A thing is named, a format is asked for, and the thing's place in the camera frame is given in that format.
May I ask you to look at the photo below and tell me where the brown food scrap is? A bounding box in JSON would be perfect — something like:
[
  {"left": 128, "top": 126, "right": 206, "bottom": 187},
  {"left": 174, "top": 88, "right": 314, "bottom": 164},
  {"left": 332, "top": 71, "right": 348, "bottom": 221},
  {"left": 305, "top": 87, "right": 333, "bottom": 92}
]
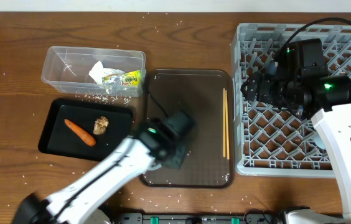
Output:
[{"left": 93, "top": 116, "right": 110, "bottom": 135}]

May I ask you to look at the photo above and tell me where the wooden chopstick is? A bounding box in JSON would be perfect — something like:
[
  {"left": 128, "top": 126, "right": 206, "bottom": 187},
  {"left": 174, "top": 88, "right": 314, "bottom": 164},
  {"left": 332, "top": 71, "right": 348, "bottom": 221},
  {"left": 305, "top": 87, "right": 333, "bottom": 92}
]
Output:
[
  {"left": 225, "top": 90, "right": 230, "bottom": 160},
  {"left": 222, "top": 88, "right": 227, "bottom": 157}
]

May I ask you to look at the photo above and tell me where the large blue plate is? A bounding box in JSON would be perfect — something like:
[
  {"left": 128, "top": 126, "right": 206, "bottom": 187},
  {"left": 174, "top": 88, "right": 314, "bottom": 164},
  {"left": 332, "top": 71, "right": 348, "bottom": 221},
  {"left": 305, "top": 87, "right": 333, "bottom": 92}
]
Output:
[{"left": 266, "top": 61, "right": 278, "bottom": 76}]

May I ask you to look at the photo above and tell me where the white tissue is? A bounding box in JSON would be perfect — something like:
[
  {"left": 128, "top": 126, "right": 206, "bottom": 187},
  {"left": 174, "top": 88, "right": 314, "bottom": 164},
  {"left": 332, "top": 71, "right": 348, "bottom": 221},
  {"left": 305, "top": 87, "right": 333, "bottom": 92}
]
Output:
[{"left": 88, "top": 61, "right": 124, "bottom": 85}]

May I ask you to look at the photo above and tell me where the black plastic tray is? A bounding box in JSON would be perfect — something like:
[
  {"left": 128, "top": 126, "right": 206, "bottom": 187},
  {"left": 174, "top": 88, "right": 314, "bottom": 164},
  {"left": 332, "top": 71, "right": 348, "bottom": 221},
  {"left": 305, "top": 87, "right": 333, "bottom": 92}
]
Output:
[{"left": 38, "top": 98, "right": 133, "bottom": 161}]

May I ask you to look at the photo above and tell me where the clear plastic bin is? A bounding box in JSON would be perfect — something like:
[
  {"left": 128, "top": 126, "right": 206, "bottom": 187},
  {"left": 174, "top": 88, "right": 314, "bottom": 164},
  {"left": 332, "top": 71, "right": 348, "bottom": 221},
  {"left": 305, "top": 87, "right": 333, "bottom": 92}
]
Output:
[{"left": 41, "top": 46, "right": 146, "bottom": 97}]

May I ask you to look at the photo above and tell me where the grey dishwasher rack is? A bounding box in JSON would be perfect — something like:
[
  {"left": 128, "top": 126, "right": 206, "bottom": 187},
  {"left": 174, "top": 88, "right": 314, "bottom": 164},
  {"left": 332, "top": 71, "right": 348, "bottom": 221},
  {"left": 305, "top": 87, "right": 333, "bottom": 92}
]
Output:
[{"left": 231, "top": 23, "right": 351, "bottom": 179}]

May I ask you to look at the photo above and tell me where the orange carrot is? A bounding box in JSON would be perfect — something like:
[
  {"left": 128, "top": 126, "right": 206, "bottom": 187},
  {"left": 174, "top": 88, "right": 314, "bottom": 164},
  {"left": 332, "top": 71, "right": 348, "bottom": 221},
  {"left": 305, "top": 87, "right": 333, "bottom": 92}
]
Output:
[{"left": 64, "top": 119, "right": 96, "bottom": 146}]

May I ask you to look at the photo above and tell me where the dark brown serving tray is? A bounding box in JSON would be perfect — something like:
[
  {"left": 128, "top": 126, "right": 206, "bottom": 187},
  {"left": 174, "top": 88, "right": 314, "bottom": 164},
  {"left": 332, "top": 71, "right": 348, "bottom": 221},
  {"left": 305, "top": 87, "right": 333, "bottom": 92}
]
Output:
[{"left": 140, "top": 69, "right": 235, "bottom": 189}]

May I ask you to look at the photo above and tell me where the small blue cup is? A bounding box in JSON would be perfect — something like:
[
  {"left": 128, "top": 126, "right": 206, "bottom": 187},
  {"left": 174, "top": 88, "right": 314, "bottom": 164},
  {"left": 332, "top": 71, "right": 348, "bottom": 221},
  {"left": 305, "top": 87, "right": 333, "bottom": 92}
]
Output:
[{"left": 312, "top": 134, "right": 325, "bottom": 150}]

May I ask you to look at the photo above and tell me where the aluminium foil ball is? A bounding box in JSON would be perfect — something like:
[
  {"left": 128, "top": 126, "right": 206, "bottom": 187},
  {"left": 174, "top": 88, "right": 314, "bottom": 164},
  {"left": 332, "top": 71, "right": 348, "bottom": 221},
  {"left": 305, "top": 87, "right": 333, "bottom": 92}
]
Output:
[{"left": 101, "top": 74, "right": 127, "bottom": 95}]

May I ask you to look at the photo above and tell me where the light blue rice bowl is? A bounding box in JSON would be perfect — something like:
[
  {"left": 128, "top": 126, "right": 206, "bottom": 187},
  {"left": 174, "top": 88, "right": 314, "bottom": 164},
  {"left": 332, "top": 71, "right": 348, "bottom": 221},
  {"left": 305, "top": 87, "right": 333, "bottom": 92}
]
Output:
[{"left": 147, "top": 163, "right": 162, "bottom": 171}]

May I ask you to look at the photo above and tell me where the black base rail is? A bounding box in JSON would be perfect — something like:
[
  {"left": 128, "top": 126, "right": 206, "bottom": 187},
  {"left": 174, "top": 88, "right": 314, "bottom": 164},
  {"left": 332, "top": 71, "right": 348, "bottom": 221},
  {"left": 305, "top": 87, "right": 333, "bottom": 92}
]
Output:
[{"left": 112, "top": 213, "right": 284, "bottom": 224}]

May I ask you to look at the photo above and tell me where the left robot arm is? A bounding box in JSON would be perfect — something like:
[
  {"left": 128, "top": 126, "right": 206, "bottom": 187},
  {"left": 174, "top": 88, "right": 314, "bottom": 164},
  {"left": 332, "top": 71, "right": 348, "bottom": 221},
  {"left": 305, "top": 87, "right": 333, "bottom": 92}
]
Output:
[{"left": 12, "top": 110, "right": 195, "bottom": 223}]

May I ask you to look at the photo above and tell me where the green snack wrapper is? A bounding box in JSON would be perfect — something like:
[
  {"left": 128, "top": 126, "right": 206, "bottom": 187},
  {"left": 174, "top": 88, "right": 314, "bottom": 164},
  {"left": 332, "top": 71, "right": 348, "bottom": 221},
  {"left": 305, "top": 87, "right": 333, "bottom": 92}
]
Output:
[{"left": 123, "top": 70, "right": 142, "bottom": 86}]

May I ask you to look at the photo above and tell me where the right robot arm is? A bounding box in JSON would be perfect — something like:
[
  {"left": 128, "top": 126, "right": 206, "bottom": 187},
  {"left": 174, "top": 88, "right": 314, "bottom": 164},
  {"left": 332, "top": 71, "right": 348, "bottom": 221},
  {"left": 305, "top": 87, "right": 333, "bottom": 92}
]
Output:
[{"left": 241, "top": 39, "right": 351, "bottom": 223}]

